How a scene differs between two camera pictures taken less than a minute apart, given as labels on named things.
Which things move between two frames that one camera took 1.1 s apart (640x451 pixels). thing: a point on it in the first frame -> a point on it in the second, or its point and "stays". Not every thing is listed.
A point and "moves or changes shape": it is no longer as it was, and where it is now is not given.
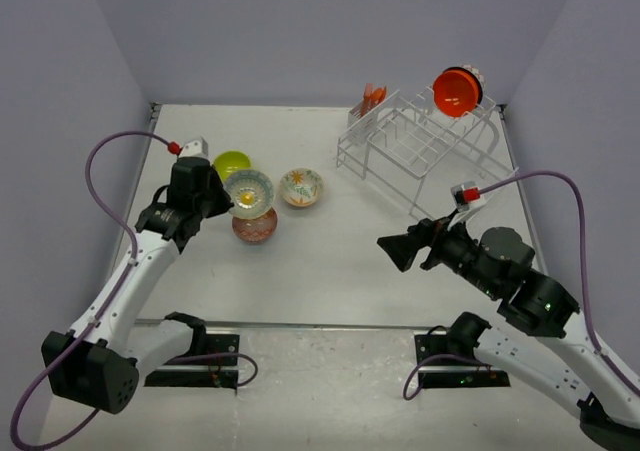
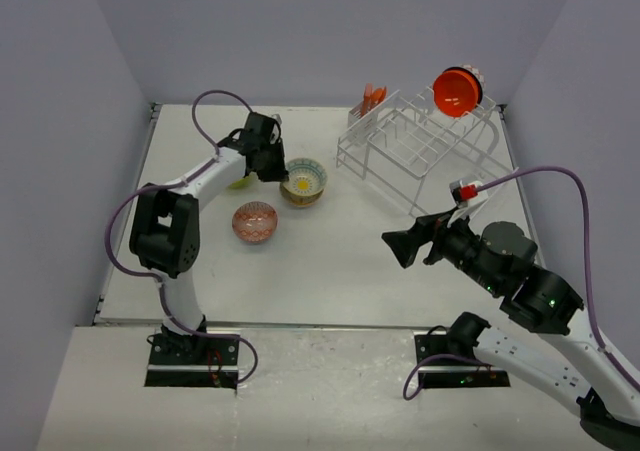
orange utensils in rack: [367, 98] stays
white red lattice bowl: [477, 72] stays
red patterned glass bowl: [256, 230] stays
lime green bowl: [227, 162] moves or changes shape
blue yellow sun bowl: [252, 193] -> [306, 182]
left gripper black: [224, 198] -> [279, 173]
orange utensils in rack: [378, 95] stays
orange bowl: [455, 92] stays
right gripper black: [428, 232] stays
